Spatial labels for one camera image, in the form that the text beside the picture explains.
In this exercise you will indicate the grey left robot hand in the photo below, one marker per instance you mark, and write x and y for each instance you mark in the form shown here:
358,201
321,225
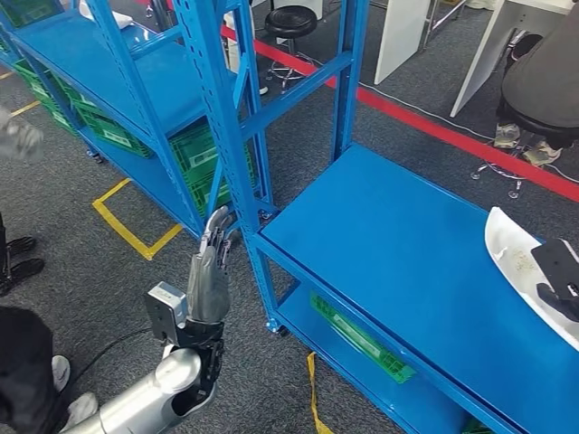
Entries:
207,293

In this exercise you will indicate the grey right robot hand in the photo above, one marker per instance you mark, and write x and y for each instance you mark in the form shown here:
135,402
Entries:
563,269

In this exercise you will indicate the person's hand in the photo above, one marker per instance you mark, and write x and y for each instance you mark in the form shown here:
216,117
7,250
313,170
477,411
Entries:
20,138

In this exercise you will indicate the white plastic shell part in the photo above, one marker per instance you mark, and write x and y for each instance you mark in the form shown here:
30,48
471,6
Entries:
511,257
115,18

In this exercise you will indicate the blue metal shelf rack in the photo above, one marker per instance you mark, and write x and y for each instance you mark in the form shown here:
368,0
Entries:
384,239
90,66

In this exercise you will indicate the yellow floor tape line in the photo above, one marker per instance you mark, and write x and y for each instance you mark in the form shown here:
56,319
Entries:
27,108
5,75

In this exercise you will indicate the green plastic crate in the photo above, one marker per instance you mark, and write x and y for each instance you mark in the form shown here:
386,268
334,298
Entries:
43,90
194,162
27,12
361,341
475,428
111,135

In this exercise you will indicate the yellow floor tape corner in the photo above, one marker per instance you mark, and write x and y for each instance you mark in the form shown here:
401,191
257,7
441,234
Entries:
120,232

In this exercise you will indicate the black round stool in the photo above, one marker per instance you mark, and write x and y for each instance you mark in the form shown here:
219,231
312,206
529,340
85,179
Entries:
547,133
291,21

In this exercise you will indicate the yellow floor tape strip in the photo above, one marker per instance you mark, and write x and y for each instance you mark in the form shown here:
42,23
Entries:
312,389

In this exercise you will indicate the seated person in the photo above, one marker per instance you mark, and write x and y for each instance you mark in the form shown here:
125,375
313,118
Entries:
547,66

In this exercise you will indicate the white desk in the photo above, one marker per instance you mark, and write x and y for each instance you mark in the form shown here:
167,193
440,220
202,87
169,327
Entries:
479,54

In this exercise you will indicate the white desk side panel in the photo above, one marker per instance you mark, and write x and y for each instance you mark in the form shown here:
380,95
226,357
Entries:
398,36

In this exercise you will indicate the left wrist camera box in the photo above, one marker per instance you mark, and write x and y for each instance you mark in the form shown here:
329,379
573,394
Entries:
164,311

